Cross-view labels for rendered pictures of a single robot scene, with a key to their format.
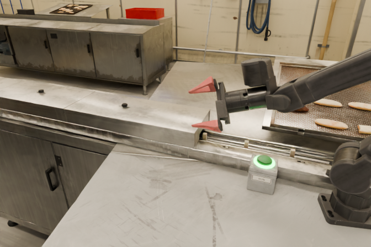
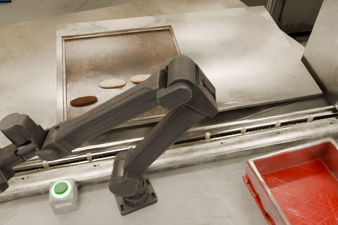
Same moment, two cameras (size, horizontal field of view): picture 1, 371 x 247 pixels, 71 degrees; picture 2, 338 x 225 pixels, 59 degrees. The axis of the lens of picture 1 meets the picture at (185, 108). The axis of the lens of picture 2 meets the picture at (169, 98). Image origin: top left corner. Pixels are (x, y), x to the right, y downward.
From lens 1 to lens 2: 42 cm
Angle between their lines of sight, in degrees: 33
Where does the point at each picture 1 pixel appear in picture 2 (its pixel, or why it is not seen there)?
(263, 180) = (65, 205)
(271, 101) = (43, 155)
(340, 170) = (115, 186)
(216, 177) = (23, 215)
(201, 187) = not seen: outside the picture
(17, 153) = not seen: outside the picture
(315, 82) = (71, 136)
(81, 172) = not seen: outside the picture
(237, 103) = (12, 162)
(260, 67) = (19, 129)
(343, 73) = (89, 128)
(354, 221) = (138, 206)
